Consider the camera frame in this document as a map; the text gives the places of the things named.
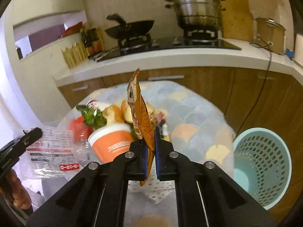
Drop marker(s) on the person's left hand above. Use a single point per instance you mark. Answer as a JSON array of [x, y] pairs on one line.
[[21, 198]]

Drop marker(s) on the wooden cutting board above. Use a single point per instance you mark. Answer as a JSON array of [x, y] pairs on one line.
[[237, 21]]

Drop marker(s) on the small snack packet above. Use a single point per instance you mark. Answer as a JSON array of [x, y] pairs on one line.
[[161, 123]]

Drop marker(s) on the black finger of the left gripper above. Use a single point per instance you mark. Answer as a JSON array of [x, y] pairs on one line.
[[12, 151]]

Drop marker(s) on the orange snack wrapper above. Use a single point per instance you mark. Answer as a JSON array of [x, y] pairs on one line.
[[142, 123]]

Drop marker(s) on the orange instant noodle cup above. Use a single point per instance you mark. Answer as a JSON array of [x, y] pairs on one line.
[[110, 141]]

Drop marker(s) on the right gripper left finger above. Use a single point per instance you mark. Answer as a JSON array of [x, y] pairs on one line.
[[96, 196]]

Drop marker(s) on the black wok pan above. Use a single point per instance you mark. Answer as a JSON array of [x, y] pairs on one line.
[[127, 30]]

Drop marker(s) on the wicker basket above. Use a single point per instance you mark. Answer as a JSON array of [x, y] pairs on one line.
[[75, 55]]

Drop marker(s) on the sauce bottles group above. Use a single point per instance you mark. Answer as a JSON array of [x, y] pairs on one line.
[[91, 39]]

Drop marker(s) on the pastel scallop pattern tablecloth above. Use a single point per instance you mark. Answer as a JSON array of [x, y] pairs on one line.
[[197, 129]]

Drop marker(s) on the beige rice cooker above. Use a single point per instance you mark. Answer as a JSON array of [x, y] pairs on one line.
[[271, 33]]

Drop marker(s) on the teal perforated trash basket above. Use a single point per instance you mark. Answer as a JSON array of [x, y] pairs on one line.
[[262, 165]]

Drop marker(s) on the white polka dot napkin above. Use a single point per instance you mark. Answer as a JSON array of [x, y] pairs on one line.
[[154, 189]]

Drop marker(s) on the green leafy vegetable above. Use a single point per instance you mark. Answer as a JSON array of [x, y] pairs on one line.
[[92, 117]]

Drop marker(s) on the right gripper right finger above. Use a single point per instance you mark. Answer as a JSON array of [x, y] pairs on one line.
[[205, 194]]

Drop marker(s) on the stainless steel steamer pot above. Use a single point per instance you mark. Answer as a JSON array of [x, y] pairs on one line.
[[197, 14]]

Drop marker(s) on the clear printed plastic bag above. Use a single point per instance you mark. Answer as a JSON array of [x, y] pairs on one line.
[[52, 156]]

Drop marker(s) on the black gas stove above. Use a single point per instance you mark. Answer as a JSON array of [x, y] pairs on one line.
[[145, 43]]

